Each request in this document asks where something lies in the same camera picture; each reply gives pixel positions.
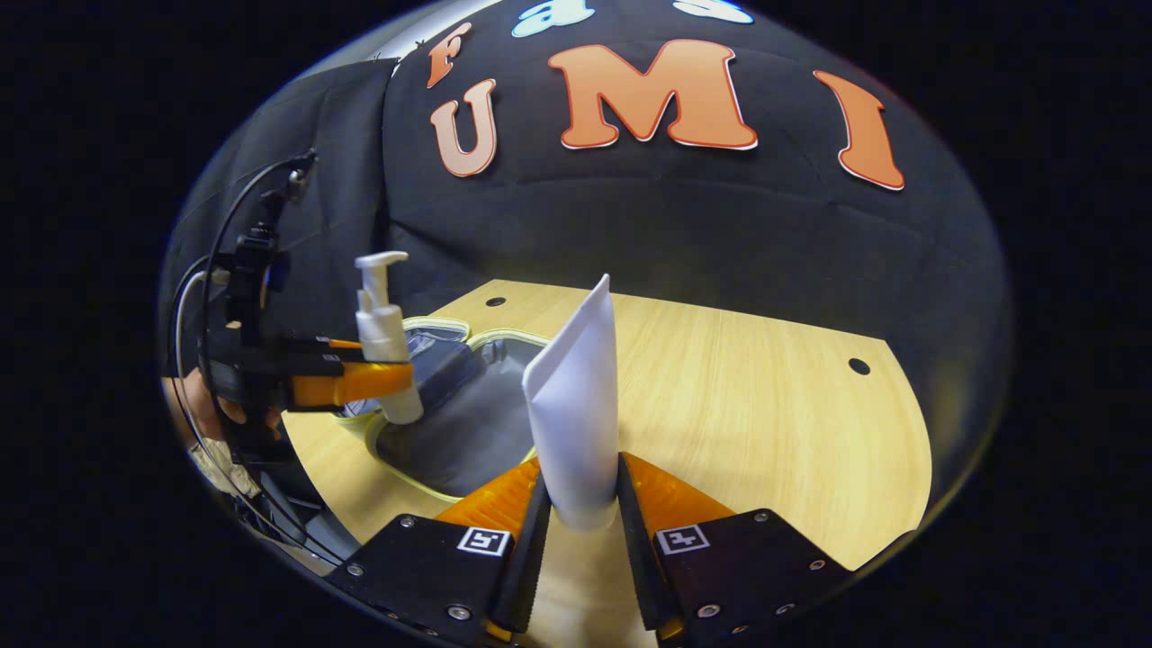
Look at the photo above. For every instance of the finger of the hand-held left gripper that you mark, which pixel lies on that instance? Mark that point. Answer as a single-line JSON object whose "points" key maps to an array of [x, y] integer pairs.
{"points": [[315, 345], [315, 367]]}

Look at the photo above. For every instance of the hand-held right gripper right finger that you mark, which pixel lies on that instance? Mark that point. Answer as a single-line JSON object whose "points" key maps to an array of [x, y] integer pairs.
{"points": [[634, 558]]}

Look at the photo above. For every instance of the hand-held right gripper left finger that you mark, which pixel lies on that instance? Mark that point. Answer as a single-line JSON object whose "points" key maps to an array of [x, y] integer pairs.
{"points": [[531, 558]]}

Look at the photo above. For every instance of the white pump bottle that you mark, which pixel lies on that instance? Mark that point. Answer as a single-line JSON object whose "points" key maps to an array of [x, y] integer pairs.
{"points": [[382, 333]]}

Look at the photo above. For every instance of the cream yellow suitcase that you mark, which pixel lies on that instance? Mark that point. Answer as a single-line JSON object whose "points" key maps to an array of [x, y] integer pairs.
{"points": [[450, 432]]}

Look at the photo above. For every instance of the white squeeze tube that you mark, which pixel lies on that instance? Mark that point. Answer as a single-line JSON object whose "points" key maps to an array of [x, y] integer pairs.
{"points": [[576, 405]]}

